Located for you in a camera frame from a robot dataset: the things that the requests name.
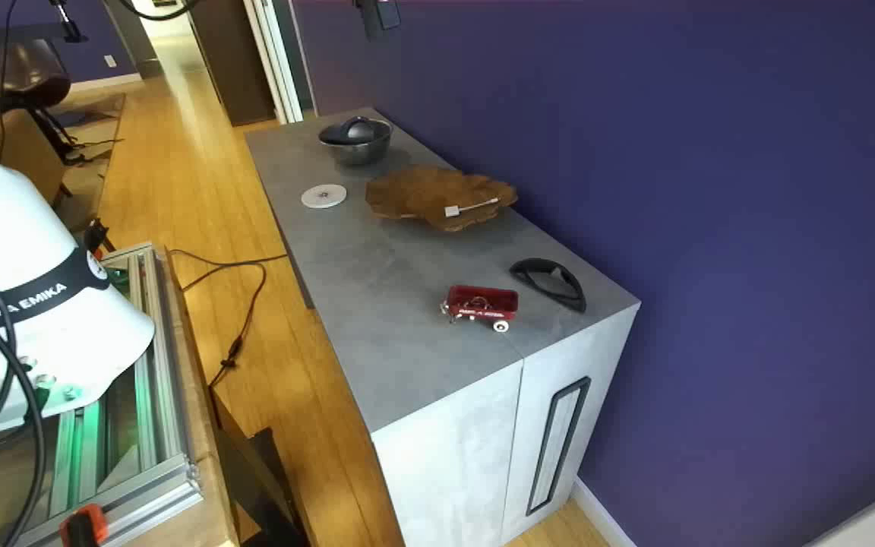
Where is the brown wooden tray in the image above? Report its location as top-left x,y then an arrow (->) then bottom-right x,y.
363,164 -> 520,238

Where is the red toy wagon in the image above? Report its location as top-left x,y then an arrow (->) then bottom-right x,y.
442,283 -> 524,338

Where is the white round disc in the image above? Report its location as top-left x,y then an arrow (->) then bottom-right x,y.
299,179 -> 353,214

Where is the metal bowl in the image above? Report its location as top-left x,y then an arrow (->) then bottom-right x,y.
317,112 -> 396,170

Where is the grey concrete-look cabinet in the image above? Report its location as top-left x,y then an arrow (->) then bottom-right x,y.
244,103 -> 645,547

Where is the black office chair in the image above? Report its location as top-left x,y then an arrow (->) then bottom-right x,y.
0,34 -> 117,170

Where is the black cabinet door handle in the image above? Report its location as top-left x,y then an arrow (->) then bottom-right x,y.
524,373 -> 597,521

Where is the black floor cable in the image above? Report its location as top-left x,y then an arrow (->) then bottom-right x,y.
168,245 -> 293,395

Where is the dark wall-mounted device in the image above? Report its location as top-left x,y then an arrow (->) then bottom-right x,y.
353,0 -> 408,41

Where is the white door frame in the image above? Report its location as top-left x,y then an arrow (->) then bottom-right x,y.
239,0 -> 319,127

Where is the aluminium robot stand frame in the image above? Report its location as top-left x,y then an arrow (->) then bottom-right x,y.
0,239 -> 207,547

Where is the orange clamp handle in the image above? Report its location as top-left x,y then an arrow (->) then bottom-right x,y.
57,502 -> 114,547

